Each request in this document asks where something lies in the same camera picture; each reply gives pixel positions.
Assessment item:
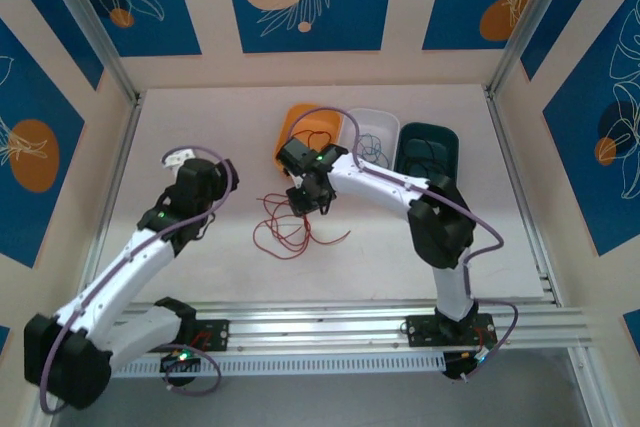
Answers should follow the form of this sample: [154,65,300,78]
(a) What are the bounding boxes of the red cable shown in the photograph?
[253,192,353,260]
[294,129,334,149]

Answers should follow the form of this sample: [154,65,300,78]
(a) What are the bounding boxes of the blue cable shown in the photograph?
[355,132,390,164]

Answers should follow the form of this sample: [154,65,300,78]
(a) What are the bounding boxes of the black cable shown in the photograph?
[404,138,451,183]

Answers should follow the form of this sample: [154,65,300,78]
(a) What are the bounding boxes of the orange plastic bin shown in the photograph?
[273,103,345,181]

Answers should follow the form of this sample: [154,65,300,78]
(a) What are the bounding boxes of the white plastic bin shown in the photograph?
[339,107,401,169]

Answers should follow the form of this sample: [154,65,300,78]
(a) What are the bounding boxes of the dark teal plastic bin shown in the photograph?
[392,121,461,184]

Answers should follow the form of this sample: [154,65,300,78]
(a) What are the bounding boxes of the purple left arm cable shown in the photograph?
[39,145,240,416]

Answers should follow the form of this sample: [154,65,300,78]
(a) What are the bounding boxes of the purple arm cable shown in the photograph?
[39,145,240,416]
[289,104,520,383]

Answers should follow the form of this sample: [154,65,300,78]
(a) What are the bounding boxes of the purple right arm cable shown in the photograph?
[289,104,520,383]

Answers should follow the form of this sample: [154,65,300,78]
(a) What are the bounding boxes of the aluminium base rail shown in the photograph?
[114,299,591,349]

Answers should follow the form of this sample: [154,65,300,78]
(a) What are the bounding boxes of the aluminium frame post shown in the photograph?
[484,0,584,98]
[37,0,144,104]

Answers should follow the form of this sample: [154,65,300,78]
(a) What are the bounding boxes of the white slotted cable duct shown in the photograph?
[107,352,446,379]

